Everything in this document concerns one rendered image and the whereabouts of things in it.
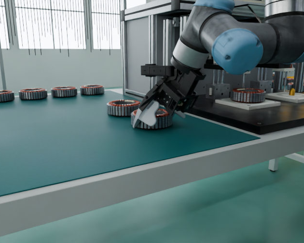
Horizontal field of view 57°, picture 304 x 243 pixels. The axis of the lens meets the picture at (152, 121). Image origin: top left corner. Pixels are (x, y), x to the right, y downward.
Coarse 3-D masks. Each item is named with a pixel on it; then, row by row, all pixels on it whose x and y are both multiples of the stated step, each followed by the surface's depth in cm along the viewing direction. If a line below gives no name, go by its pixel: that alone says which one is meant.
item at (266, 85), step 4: (252, 84) 118; (256, 84) 116; (260, 84) 115; (264, 84) 116; (268, 84) 117; (256, 88) 116; (260, 88) 115; (264, 88) 116; (268, 88) 118; (268, 92) 118
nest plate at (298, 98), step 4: (280, 92) 114; (284, 92) 114; (288, 92) 114; (268, 96) 107; (272, 96) 106; (276, 96) 104; (280, 96) 104; (284, 96) 104; (288, 96) 104; (292, 96) 104; (296, 96) 104; (300, 96) 104; (284, 100) 102; (288, 100) 100; (292, 100) 99; (296, 100) 98; (300, 100) 98
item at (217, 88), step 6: (210, 84) 105; (216, 84) 105; (222, 84) 105; (228, 84) 106; (216, 90) 103; (222, 90) 105; (228, 90) 106; (210, 96) 105; (216, 96) 104; (222, 96) 106; (228, 96) 107
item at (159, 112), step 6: (132, 114) 74; (156, 114) 79; (162, 114) 72; (168, 114) 73; (132, 120) 74; (156, 120) 71; (162, 120) 71; (168, 120) 73; (138, 126) 72; (144, 126) 71; (150, 126) 71; (156, 126) 71; (162, 126) 72; (168, 126) 74
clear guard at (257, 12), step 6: (240, 6) 75; (246, 6) 74; (252, 6) 73; (258, 6) 74; (234, 12) 86; (240, 12) 86; (246, 12) 86; (252, 12) 72; (258, 12) 72; (240, 18) 102; (246, 18) 102; (258, 18) 71
